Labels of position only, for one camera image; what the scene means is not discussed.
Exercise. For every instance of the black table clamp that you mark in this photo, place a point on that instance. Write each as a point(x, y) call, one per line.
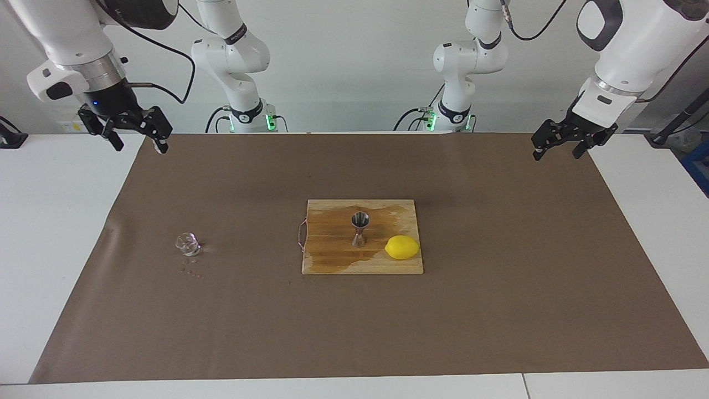
point(11, 138)

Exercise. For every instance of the steel double jigger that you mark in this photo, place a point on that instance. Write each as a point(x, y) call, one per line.
point(360, 219)

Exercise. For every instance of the yellow lemon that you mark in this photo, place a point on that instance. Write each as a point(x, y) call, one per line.
point(401, 247)

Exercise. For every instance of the black stand pole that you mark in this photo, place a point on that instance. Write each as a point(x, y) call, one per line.
point(673, 124)

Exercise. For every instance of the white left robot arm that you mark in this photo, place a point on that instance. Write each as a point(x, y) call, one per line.
point(637, 44)

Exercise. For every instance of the wooden cutting board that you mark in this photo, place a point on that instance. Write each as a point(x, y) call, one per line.
point(332, 255)

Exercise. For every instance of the small clear glass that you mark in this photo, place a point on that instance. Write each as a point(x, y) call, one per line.
point(187, 243)

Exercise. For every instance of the white box with yellow labels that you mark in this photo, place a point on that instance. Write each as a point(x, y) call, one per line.
point(72, 126)

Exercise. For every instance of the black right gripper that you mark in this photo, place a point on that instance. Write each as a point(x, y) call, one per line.
point(108, 100)

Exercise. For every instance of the blue crate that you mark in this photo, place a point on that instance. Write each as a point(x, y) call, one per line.
point(699, 166)

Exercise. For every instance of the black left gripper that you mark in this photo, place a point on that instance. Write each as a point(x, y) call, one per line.
point(590, 132)

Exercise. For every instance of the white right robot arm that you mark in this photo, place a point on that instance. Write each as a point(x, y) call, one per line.
point(61, 27)

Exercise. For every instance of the brown paper table mat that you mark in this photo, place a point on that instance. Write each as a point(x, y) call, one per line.
point(332, 321)

